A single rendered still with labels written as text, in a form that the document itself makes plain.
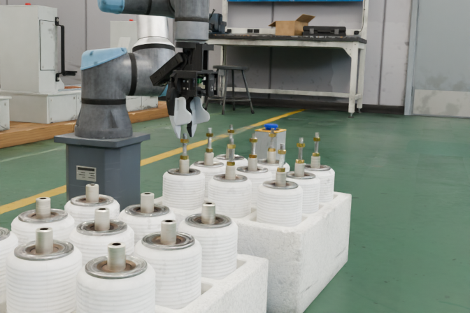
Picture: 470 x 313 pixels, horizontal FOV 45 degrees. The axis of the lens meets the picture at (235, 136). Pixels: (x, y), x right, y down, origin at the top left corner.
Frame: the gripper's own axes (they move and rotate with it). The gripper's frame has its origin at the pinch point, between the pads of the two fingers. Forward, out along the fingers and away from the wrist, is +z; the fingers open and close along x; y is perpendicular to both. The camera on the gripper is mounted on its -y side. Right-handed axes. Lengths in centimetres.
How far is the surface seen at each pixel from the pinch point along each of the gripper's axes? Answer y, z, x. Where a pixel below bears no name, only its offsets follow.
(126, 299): 42, 12, -50
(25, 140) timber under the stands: -203, 32, 75
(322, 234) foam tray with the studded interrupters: 29.2, 20.7, 14.6
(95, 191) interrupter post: 9.7, 7.3, -30.8
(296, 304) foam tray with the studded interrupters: 32.5, 31.1, 0.3
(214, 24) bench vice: -295, -50, 330
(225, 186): 14.3, 10.1, -1.2
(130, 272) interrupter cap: 40, 9, -48
